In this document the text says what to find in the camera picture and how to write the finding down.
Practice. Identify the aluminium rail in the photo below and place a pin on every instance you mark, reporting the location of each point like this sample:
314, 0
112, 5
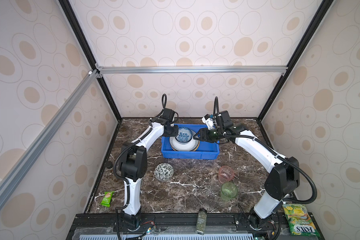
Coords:
11, 181
100, 71

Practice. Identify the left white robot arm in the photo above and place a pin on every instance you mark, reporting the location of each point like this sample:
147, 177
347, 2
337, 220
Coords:
132, 163

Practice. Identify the leaf pattern ceramic bowl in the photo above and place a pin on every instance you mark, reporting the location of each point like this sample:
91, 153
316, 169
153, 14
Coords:
164, 172

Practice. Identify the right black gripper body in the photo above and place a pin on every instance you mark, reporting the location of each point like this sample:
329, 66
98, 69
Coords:
212, 135

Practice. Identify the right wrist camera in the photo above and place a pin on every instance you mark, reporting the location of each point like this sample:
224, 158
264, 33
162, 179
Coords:
209, 121

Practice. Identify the left aluminium rail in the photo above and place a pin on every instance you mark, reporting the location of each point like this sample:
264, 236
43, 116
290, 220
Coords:
11, 181

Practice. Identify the small green snack packet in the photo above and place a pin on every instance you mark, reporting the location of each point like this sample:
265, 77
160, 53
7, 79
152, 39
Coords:
106, 201

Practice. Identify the back aluminium rail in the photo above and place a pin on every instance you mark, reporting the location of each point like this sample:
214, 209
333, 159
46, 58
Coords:
100, 71

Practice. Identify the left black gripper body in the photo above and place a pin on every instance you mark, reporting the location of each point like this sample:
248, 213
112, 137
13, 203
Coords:
172, 131

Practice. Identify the pink glass cup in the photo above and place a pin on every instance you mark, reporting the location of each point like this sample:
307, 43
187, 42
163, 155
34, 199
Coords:
226, 174

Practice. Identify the herb spice jar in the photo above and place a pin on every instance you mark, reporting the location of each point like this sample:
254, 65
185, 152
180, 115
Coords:
201, 221

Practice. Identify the black striped rim plate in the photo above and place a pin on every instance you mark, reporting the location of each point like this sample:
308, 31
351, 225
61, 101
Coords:
190, 146

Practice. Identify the green glass cup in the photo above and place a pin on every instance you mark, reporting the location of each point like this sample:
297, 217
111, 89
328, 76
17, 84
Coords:
228, 191

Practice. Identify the green Fox's candy bag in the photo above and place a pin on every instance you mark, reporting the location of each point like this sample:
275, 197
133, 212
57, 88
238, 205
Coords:
299, 220

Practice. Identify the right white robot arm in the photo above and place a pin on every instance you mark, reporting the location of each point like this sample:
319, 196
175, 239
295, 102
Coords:
284, 173

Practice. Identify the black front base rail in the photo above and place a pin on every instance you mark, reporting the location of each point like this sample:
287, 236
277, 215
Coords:
219, 226

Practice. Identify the blue plastic bin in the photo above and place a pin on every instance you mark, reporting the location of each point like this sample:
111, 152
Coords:
205, 151

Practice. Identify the small dark sauce bottle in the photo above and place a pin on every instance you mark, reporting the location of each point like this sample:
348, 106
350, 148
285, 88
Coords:
109, 165

